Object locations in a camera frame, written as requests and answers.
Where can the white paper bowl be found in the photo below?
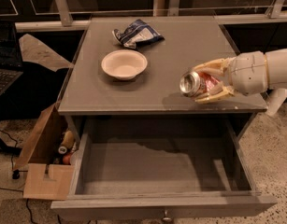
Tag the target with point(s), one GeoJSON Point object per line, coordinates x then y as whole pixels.
{"type": "Point", "coordinates": [124, 64]}

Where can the cardboard box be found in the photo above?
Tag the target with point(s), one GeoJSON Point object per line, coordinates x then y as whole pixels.
{"type": "Point", "coordinates": [45, 180]}

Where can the metal railing frame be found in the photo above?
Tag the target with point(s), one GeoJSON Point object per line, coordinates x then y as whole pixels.
{"type": "Point", "coordinates": [63, 15]}

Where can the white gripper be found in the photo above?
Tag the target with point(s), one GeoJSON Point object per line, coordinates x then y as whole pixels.
{"type": "Point", "coordinates": [250, 73]}

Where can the orange round item in box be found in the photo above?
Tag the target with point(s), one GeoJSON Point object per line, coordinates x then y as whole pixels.
{"type": "Point", "coordinates": [67, 158]}

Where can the white table leg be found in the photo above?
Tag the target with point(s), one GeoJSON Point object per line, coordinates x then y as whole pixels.
{"type": "Point", "coordinates": [274, 101]}

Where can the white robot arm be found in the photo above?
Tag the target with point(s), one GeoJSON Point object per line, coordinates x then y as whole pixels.
{"type": "Point", "coordinates": [276, 67]}

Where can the red coke can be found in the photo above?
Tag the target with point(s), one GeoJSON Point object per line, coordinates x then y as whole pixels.
{"type": "Point", "coordinates": [194, 84]}

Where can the grey cabinet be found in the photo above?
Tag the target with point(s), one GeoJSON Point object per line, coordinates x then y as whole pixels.
{"type": "Point", "coordinates": [188, 41]}

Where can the blue white chip bag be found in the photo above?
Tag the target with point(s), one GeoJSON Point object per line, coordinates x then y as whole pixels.
{"type": "Point", "coordinates": [137, 33]}

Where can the open grey top drawer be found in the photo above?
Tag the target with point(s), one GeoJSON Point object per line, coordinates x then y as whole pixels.
{"type": "Point", "coordinates": [186, 173]}

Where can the yellow bottle in box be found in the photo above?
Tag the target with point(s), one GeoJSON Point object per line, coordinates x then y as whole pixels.
{"type": "Point", "coordinates": [67, 142]}

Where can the metal drawer knob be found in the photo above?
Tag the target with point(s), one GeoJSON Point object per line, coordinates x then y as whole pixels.
{"type": "Point", "coordinates": [166, 218]}

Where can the black laptop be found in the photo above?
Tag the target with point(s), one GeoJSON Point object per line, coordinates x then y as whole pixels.
{"type": "Point", "coordinates": [11, 67]}

